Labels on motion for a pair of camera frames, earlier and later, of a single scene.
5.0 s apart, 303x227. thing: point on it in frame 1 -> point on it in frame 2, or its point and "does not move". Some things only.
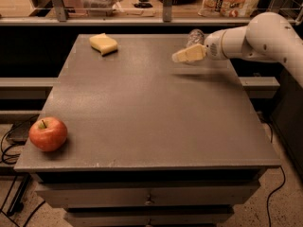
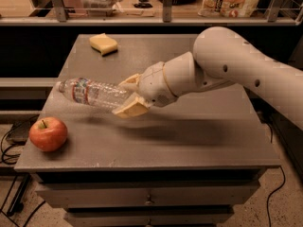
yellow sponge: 103,43 does not move
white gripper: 213,47 -> 153,83
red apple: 48,133 does not move
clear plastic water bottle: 195,37 -> 93,92
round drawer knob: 148,202 does not move
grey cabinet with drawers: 150,142 does not move
